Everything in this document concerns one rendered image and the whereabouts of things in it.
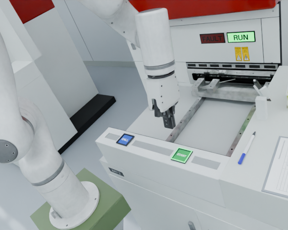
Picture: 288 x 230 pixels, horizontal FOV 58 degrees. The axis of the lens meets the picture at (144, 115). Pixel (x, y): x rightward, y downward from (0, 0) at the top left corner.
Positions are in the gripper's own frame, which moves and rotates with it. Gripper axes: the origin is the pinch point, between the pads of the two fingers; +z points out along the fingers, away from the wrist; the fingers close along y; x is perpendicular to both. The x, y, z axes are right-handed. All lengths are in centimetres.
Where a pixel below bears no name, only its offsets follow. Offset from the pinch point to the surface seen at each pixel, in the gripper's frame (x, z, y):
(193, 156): 3.8, 14.9, -4.6
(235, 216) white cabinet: 17.7, 32.8, -2.5
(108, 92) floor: -221, 80, -160
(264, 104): 19.7, 3.3, -24.2
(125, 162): -25.8, 24.0, -0.6
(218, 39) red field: -10, -10, -57
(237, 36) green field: -1, -11, -57
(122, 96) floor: -192, 81, -157
